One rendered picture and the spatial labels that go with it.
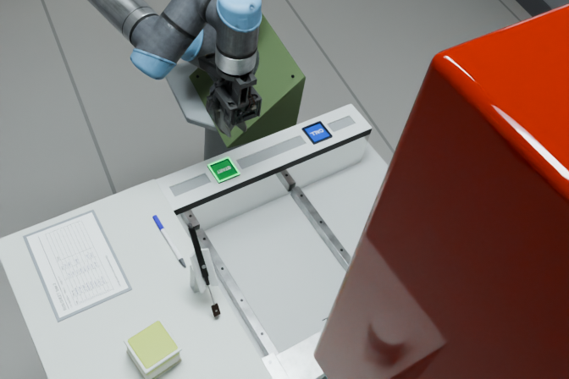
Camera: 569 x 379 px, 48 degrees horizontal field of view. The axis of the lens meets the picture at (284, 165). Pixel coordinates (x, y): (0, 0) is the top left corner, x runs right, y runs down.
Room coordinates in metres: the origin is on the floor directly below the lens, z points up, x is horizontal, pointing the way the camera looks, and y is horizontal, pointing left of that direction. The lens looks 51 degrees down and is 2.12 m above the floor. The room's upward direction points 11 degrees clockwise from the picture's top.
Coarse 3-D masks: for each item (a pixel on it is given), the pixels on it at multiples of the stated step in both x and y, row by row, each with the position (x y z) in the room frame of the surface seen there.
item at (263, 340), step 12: (204, 240) 0.76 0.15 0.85; (216, 252) 0.73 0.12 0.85; (216, 264) 0.70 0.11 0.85; (228, 276) 0.68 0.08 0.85; (228, 288) 0.65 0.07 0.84; (240, 300) 0.62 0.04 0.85; (240, 312) 0.61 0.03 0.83; (252, 312) 0.60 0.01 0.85; (252, 324) 0.58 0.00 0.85; (264, 336) 0.55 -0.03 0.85; (264, 348) 0.53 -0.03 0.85
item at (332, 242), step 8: (296, 192) 0.94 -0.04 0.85; (296, 200) 0.93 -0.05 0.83; (304, 200) 0.92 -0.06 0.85; (304, 208) 0.90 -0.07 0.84; (312, 208) 0.90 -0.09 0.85; (312, 216) 0.88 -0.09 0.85; (320, 216) 0.89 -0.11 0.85; (312, 224) 0.87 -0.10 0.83; (320, 224) 0.86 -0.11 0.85; (320, 232) 0.85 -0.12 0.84; (328, 232) 0.84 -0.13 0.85; (328, 240) 0.82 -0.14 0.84; (336, 240) 0.82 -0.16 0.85; (336, 248) 0.80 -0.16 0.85; (344, 248) 0.81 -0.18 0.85; (336, 256) 0.79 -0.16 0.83; (344, 256) 0.78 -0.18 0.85; (344, 264) 0.77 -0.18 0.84
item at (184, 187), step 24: (312, 120) 1.09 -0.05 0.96; (336, 120) 1.11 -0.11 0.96; (360, 120) 1.12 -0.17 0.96; (264, 144) 0.98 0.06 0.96; (288, 144) 1.00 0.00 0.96; (312, 144) 1.01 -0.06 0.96; (192, 168) 0.87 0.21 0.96; (240, 168) 0.90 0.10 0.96; (264, 168) 0.91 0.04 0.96; (168, 192) 0.79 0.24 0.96; (192, 192) 0.81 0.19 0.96; (216, 192) 0.82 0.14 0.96
